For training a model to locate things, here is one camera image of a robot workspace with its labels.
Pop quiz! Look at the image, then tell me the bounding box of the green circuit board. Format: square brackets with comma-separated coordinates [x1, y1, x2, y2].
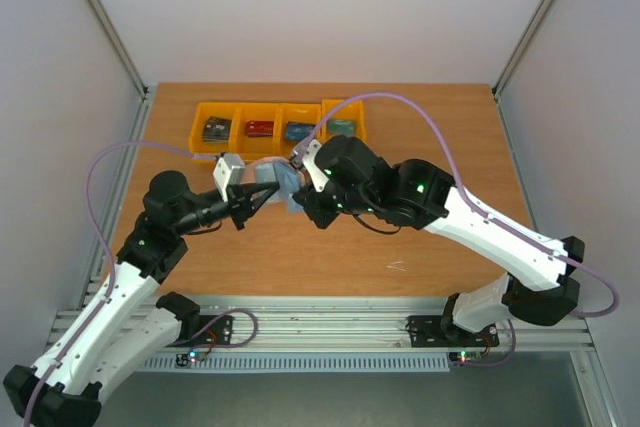
[175, 351, 207, 368]
[449, 350, 487, 364]

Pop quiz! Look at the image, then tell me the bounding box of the red card stack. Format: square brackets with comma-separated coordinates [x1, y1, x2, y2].
[245, 120, 274, 138]

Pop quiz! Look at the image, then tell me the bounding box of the blue card stack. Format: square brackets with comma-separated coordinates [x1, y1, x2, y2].
[284, 122, 315, 142]

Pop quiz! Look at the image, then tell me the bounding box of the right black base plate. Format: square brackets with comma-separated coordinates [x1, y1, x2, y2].
[405, 315, 500, 348]

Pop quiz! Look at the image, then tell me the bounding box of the left green circuit board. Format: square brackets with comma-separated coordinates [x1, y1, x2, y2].
[175, 351, 207, 368]

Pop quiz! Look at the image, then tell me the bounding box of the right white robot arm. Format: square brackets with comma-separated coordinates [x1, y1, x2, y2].
[293, 136, 584, 345]

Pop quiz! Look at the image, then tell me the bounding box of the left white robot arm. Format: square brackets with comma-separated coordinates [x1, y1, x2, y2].
[3, 171, 279, 426]

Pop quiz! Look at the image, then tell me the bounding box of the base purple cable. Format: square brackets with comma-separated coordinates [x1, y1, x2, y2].
[457, 317, 519, 368]
[164, 307, 260, 349]

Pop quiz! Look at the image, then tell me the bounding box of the yellow bin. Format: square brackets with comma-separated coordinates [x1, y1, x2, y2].
[233, 102, 280, 161]
[319, 100, 367, 142]
[274, 103, 321, 157]
[188, 102, 236, 160]

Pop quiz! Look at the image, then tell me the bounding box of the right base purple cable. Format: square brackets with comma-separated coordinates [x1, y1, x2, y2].
[457, 317, 519, 368]

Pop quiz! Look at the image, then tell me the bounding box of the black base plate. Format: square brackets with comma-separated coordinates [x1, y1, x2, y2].
[405, 315, 500, 348]
[170, 315, 234, 347]

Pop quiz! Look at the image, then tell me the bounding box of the teal card stack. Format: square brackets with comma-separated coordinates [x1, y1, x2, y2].
[326, 119, 357, 137]

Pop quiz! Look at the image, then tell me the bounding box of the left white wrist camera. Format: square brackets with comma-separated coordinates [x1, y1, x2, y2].
[213, 153, 246, 193]

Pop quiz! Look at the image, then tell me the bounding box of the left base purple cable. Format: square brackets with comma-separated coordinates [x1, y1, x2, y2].
[164, 307, 260, 349]

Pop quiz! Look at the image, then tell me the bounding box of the right green circuit board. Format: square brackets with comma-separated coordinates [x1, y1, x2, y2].
[449, 350, 487, 364]

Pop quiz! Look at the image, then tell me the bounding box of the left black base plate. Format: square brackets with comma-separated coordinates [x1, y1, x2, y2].
[170, 315, 234, 347]

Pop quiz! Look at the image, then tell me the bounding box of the grey slotted cable duct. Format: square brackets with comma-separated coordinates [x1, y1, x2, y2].
[139, 352, 449, 375]

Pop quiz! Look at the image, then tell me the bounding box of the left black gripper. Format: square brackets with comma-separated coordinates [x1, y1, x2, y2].
[175, 174, 280, 236]

